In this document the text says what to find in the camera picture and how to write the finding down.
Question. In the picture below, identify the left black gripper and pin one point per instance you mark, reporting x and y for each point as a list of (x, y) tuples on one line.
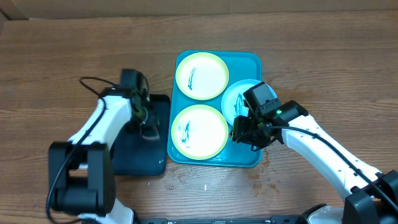
[(131, 127)]

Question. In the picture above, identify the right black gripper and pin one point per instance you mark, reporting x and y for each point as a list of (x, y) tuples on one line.
[(242, 134)]

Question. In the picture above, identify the light blue plate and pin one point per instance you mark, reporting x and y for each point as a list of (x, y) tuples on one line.
[(232, 103)]

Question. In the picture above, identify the yellow-rimmed plate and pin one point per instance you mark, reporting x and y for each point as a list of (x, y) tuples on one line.
[(199, 132), (202, 76)]

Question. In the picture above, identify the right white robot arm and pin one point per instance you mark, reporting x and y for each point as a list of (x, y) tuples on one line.
[(369, 195)]

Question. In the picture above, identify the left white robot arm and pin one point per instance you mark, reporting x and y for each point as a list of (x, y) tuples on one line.
[(81, 173)]

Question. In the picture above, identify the black plastic tray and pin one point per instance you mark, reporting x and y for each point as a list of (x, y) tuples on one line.
[(135, 156)]

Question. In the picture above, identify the teal plastic tray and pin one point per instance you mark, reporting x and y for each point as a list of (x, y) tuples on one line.
[(241, 66)]

